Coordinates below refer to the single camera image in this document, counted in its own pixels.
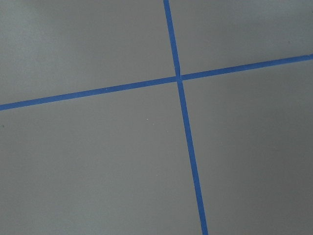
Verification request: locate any long blue tape strip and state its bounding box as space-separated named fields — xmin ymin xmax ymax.
xmin=163 ymin=0 xmax=209 ymax=235

